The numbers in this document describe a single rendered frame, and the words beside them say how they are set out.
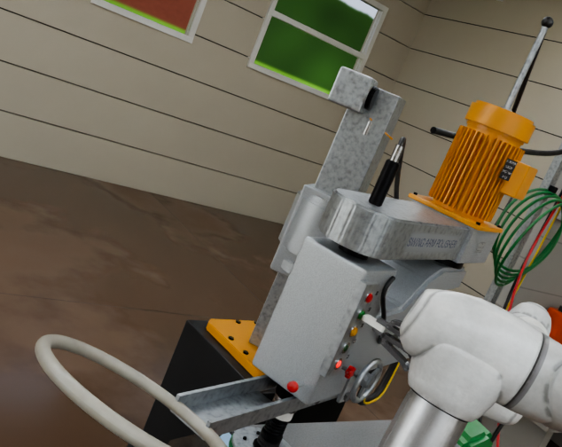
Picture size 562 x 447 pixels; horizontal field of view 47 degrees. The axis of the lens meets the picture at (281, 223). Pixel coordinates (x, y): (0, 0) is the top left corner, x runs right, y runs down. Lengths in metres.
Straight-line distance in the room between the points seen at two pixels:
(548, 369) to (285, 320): 0.96
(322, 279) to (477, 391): 0.83
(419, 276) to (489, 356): 1.21
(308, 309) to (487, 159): 0.87
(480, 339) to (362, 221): 0.75
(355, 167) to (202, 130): 5.66
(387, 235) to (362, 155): 1.09
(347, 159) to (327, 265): 1.09
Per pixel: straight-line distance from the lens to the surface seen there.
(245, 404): 1.84
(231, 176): 8.74
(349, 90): 2.73
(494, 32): 9.04
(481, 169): 2.32
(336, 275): 1.77
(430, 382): 1.04
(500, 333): 1.04
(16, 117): 7.64
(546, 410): 1.07
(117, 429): 1.22
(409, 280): 2.20
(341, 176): 2.81
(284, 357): 1.88
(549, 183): 4.75
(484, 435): 3.98
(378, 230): 1.72
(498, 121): 2.32
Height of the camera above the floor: 1.95
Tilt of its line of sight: 12 degrees down
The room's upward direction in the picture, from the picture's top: 23 degrees clockwise
